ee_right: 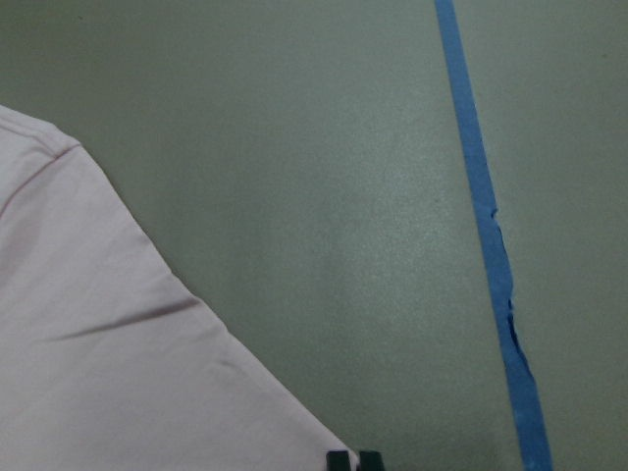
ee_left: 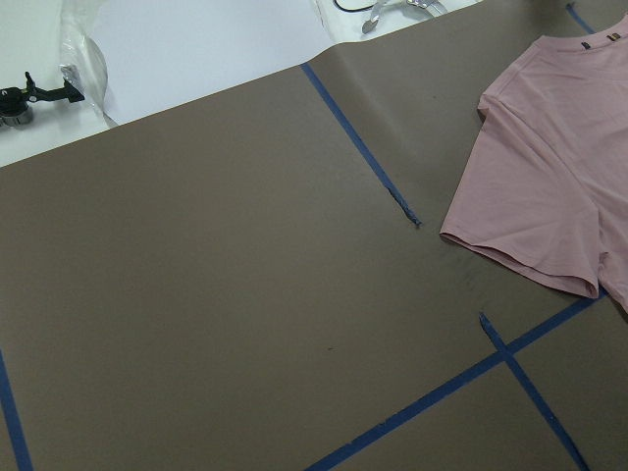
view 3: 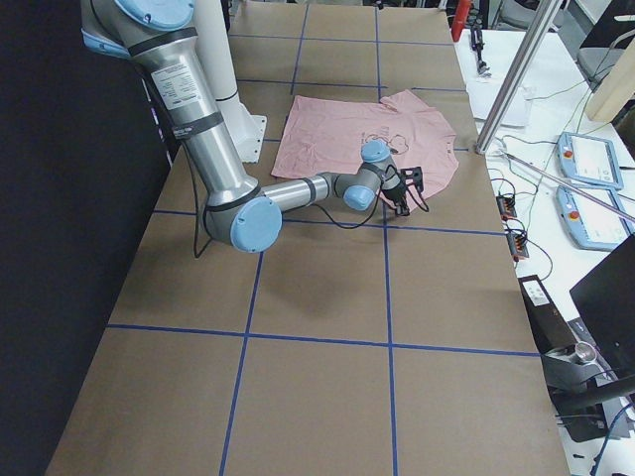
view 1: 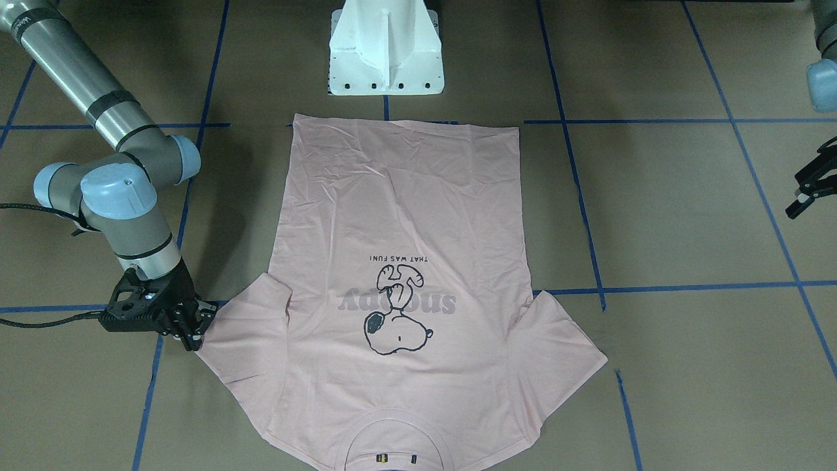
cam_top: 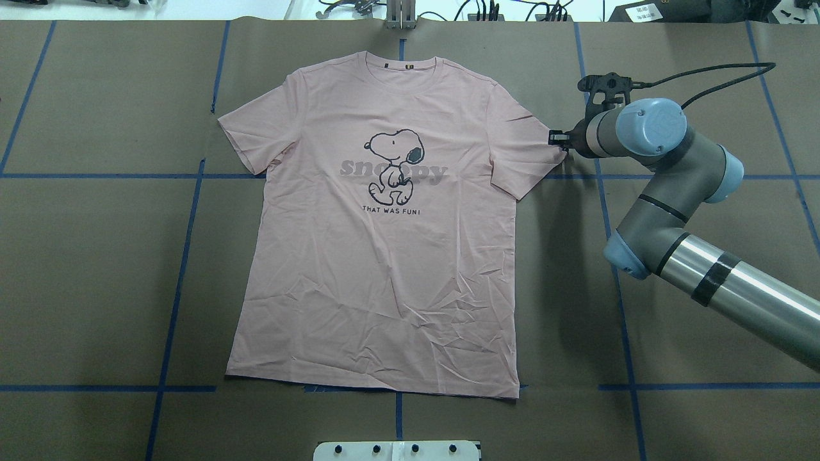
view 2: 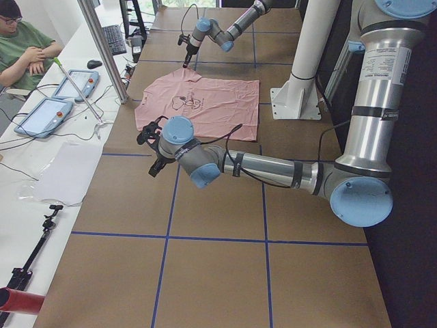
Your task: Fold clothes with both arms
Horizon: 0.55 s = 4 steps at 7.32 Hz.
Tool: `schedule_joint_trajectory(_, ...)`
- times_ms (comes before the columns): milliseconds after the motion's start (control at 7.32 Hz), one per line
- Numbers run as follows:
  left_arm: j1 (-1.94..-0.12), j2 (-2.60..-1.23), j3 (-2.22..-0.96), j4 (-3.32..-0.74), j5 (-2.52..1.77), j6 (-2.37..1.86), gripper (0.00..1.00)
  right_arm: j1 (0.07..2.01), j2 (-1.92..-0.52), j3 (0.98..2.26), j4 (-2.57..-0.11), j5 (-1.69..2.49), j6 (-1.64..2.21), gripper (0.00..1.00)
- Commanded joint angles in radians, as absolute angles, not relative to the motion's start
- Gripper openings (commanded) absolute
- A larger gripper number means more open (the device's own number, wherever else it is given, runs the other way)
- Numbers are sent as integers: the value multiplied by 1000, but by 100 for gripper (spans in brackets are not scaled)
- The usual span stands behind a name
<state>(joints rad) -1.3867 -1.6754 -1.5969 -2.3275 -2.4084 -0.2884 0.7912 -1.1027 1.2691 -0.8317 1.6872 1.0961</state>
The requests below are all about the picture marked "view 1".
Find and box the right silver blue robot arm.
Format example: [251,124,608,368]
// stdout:
[2,1,217,351]

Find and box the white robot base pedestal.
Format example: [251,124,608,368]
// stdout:
[327,1,445,96]

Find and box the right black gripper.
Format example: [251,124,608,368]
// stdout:
[99,260,218,351]

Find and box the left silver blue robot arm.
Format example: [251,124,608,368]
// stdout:
[785,1,836,218]

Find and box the pink Snoopy t-shirt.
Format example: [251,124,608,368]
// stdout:
[198,115,607,470]

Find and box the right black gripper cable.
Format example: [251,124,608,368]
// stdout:
[0,203,105,329]

